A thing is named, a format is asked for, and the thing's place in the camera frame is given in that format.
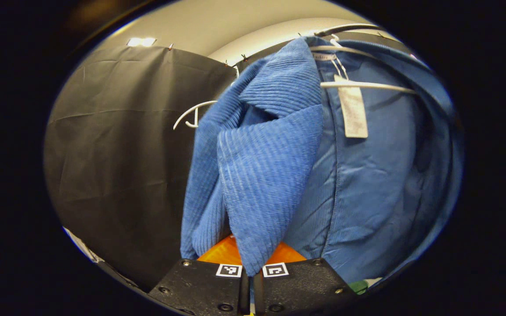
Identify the white plastic clothes hanger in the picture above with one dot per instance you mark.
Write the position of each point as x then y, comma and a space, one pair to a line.
191, 109
367, 86

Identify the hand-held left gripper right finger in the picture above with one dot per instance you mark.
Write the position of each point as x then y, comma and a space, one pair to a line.
301, 285

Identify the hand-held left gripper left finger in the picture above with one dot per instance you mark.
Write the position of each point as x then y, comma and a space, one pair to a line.
200, 285

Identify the green laundry hamper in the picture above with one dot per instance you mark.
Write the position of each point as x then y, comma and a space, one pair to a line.
358, 287

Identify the black clothes rack rail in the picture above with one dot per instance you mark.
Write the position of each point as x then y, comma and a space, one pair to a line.
349, 28

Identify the ceiling light panel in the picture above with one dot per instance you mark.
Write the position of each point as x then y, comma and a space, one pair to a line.
141, 42

